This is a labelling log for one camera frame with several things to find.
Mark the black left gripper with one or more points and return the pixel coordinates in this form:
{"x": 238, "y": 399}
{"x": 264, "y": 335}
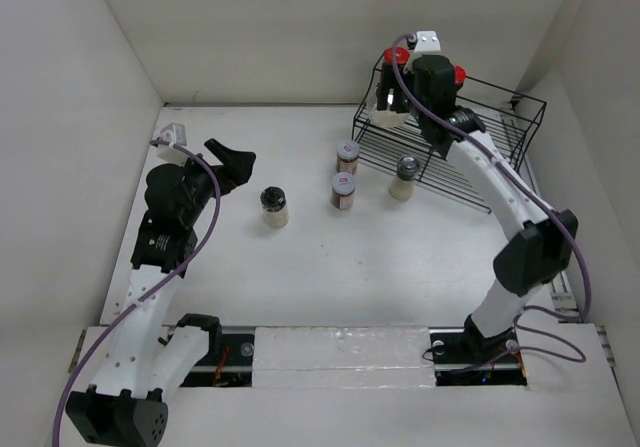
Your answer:
{"x": 234, "y": 169}

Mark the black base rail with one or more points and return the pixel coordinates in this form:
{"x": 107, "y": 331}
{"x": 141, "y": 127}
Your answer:
{"x": 346, "y": 358}

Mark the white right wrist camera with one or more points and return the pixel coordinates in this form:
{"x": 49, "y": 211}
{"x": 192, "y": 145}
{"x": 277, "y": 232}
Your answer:
{"x": 421, "y": 43}

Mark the black grinder cap spice bottle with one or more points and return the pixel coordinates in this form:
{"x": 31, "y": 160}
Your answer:
{"x": 274, "y": 204}

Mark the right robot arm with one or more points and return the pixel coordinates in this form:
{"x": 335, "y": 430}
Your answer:
{"x": 539, "y": 239}

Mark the round glass jar white powder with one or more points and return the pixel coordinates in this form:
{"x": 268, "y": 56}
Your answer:
{"x": 385, "y": 120}

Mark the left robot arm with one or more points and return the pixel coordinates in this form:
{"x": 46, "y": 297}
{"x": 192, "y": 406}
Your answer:
{"x": 126, "y": 402}

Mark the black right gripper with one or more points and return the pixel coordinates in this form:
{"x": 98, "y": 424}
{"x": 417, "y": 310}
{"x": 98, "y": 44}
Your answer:
{"x": 385, "y": 85}

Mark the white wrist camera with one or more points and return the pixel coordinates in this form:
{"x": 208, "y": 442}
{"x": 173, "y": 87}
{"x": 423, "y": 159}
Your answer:
{"x": 421, "y": 43}
{"x": 173, "y": 134}

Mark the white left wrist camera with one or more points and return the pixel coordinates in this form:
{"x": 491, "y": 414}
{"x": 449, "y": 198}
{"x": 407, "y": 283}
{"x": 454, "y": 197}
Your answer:
{"x": 173, "y": 134}

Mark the white lid brown spice jar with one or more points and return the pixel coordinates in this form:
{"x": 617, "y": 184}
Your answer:
{"x": 343, "y": 190}

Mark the black wire rack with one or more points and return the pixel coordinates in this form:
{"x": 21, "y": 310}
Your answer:
{"x": 512, "y": 126}

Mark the red lid sauce jar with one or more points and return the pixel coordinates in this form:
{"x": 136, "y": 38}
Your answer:
{"x": 459, "y": 77}
{"x": 392, "y": 56}

